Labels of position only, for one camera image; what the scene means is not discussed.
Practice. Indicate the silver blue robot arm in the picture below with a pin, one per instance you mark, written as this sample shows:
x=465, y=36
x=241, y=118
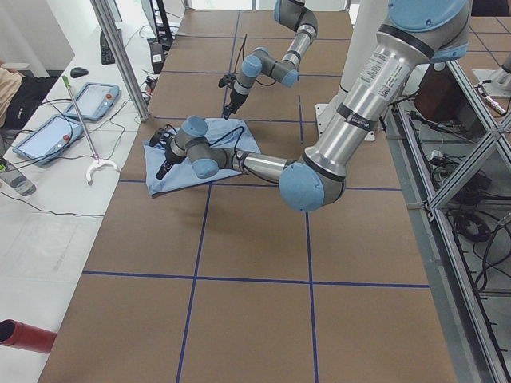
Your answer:
x=407, y=34
x=285, y=70

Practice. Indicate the clear water bottle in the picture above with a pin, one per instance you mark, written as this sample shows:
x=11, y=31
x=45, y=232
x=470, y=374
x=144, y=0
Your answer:
x=15, y=179

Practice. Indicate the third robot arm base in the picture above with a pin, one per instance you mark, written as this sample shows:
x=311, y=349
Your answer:
x=495, y=83

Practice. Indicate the black keyboard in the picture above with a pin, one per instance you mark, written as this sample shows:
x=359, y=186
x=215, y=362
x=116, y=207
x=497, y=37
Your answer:
x=107, y=57

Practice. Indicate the light blue t-shirt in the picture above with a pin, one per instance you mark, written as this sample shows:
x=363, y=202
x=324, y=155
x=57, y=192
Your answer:
x=221, y=134

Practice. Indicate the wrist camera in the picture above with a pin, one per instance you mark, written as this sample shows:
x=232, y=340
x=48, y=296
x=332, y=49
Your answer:
x=227, y=80
x=162, y=137

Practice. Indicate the black computer mouse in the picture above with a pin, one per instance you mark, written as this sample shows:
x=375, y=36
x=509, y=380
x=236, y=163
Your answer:
x=77, y=72

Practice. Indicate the far teach pendant tablet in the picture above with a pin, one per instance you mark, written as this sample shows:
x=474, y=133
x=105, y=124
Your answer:
x=95, y=99

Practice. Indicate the teach pendant tablet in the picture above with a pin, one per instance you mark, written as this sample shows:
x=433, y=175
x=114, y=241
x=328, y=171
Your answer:
x=95, y=99
x=50, y=140

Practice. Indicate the red cylinder bottle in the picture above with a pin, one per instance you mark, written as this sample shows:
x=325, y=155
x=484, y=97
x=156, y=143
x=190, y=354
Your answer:
x=27, y=337

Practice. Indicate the aluminium frame post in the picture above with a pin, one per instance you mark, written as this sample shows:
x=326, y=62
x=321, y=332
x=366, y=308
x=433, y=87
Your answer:
x=108, y=27

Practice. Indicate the metal reacher grabber tool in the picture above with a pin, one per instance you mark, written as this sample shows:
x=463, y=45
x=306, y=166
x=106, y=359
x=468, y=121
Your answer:
x=97, y=161

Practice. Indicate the near teach pendant tablet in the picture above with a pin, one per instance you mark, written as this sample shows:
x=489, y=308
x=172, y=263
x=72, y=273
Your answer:
x=50, y=140

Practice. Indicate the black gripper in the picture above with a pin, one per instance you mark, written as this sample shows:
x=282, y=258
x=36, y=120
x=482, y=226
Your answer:
x=235, y=100
x=168, y=159

